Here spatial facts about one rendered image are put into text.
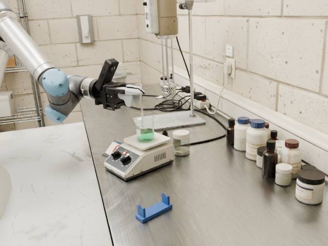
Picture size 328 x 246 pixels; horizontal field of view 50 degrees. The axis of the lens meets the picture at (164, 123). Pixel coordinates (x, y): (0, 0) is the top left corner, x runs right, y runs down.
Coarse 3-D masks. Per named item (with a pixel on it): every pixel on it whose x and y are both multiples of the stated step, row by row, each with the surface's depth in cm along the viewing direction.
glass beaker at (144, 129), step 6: (144, 114) 116; (138, 120) 110; (144, 120) 110; (150, 120) 111; (138, 126) 111; (144, 126) 110; (150, 126) 111; (138, 132) 112; (144, 132) 111; (150, 132) 112; (138, 138) 113; (144, 138) 112; (150, 138) 112
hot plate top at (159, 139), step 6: (126, 138) 118; (132, 138) 117; (156, 138) 116; (162, 138) 116; (168, 138) 116; (132, 144) 113; (138, 144) 112; (144, 144) 111; (150, 144) 111; (156, 144) 112
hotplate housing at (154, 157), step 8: (128, 144) 117; (160, 144) 115; (168, 144) 115; (136, 152) 111; (144, 152) 110; (152, 152) 111; (160, 152) 113; (168, 152) 115; (136, 160) 108; (144, 160) 109; (152, 160) 111; (160, 160) 114; (168, 160) 116; (112, 168) 111; (128, 168) 107; (136, 168) 108; (144, 168) 110; (152, 168) 113; (120, 176) 109; (128, 176) 106; (136, 176) 109
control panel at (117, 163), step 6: (120, 150) 115; (126, 150) 114; (132, 156) 110; (138, 156) 109; (108, 162) 113; (114, 162) 112; (120, 162) 111; (132, 162) 108; (120, 168) 108; (126, 168) 107
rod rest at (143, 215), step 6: (162, 198) 92; (168, 198) 90; (156, 204) 92; (162, 204) 92; (168, 204) 91; (138, 210) 87; (144, 210) 86; (150, 210) 89; (156, 210) 89; (162, 210) 89; (138, 216) 87; (144, 216) 86; (150, 216) 87
